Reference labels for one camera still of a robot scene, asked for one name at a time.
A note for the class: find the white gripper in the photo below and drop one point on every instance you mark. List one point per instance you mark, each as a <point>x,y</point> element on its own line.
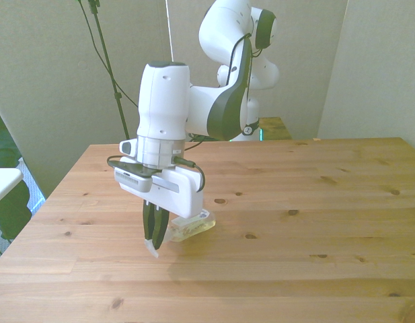
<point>180,195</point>

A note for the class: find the clear plastic bag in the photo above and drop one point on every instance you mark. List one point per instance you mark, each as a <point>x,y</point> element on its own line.
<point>193,228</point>

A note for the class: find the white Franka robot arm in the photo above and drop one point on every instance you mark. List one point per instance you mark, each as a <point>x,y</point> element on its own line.
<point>163,101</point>

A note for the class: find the black tripod stand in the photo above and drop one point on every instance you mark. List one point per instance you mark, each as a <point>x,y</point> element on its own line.
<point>93,43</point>

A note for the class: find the white side table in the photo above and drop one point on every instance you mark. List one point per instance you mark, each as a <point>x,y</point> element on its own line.
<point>3,183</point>

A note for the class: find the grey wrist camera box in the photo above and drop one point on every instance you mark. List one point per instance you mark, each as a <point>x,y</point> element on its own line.
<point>133,180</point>

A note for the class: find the dark camera stand pole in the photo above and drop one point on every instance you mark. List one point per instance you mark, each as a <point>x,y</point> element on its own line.
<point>108,67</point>

